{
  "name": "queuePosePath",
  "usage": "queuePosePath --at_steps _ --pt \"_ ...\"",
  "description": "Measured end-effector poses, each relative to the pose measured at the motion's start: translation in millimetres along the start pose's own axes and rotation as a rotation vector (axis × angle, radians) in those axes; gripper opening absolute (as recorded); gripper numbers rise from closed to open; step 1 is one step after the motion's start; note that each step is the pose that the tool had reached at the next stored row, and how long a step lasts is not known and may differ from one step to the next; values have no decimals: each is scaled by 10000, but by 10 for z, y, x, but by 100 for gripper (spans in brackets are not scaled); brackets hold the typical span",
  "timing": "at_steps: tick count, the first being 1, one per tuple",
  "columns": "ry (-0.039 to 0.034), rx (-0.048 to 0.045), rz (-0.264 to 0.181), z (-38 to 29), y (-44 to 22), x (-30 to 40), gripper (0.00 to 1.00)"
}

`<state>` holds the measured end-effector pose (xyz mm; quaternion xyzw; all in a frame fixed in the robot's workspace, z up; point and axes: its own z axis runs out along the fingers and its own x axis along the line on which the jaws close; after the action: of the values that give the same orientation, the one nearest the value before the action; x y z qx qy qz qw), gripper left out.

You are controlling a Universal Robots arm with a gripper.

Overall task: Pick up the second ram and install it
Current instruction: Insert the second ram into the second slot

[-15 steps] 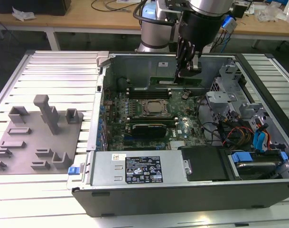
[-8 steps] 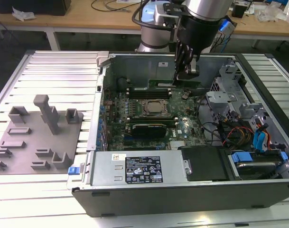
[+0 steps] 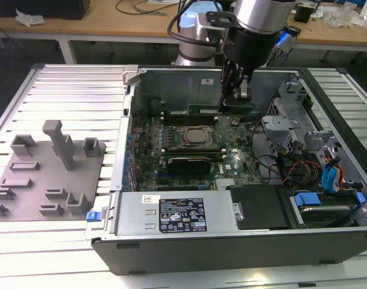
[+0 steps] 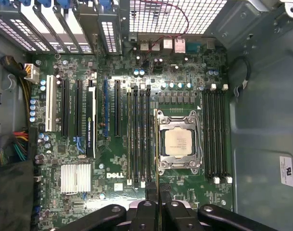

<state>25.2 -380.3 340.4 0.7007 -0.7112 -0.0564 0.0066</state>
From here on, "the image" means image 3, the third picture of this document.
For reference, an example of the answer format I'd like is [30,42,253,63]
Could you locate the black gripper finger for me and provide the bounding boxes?
[236,71,253,102]
[219,59,244,107]

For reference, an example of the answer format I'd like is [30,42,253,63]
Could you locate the green RAM stick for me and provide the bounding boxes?
[188,102,254,115]
[163,108,216,117]

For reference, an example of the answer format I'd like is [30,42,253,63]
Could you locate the black RAM slot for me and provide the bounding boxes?
[160,110,219,119]
[162,146,225,151]
[163,116,218,121]
[163,152,227,157]
[162,149,226,154]
[164,154,228,161]
[160,118,219,124]
[164,120,219,126]

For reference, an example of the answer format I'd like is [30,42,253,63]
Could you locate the silver metal drive cage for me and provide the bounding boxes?
[260,80,342,157]

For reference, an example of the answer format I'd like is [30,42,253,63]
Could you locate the silver CPU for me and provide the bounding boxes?
[187,128,207,143]

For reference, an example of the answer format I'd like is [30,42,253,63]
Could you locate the small black device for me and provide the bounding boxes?
[294,6,316,23]

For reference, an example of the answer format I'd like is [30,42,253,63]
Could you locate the CPU socket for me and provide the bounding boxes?
[177,124,216,149]

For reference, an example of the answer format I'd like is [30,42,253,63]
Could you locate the metal socket cover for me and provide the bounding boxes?
[181,126,214,147]

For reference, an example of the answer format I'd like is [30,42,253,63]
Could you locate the green motherboard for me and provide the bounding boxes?
[131,110,264,192]

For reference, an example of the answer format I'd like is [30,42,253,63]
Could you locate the black graphics card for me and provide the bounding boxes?
[166,155,213,178]

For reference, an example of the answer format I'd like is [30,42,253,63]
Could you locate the silver finned heatsink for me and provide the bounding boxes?
[216,177,237,191]

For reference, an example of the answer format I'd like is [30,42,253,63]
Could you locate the clear plastic bags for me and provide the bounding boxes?
[324,2,366,30]

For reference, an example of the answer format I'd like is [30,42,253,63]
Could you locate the black plastic drive cover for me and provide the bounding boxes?
[226,184,293,232]

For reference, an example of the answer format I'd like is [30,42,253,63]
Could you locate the blue disk carrier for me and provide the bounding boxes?
[293,192,366,211]

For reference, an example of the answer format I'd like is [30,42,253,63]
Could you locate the wooden desk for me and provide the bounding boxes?
[0,0,367,66]

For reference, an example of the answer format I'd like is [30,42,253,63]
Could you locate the silver hard disk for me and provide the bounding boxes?
[297,204,354,227]

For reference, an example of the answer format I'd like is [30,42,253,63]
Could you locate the black PC case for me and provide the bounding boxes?
[83,64,367,276]

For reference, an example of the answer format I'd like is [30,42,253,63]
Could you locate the silver power supply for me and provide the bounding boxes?
[106,191,242,239]

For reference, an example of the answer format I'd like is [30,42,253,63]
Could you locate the black equipment box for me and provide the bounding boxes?
[0,0,91,20]

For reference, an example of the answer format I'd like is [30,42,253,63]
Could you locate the grey parts rack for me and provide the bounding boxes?
[0,119,108,223]

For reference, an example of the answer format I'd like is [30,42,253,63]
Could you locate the white crumpled paper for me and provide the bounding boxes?
[14,8,48,28]

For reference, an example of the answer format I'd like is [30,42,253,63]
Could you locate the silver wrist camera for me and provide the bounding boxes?
[275,28,296,51]

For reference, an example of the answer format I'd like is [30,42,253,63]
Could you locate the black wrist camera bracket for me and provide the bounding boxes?
[206,11,233,30]

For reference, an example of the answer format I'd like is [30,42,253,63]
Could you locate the black internal cable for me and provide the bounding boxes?
[249,120,282,185]

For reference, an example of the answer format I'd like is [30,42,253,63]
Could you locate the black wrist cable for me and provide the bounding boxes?
[167,0,223,46]

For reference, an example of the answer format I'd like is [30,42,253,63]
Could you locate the red yellow power wires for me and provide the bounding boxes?
[287,159,324,184]

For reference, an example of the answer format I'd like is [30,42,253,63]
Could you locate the grey case corner handle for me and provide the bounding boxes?
[122,64,141,85]

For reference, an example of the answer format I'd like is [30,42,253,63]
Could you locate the blue data cable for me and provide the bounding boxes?
[321,152,342,196]

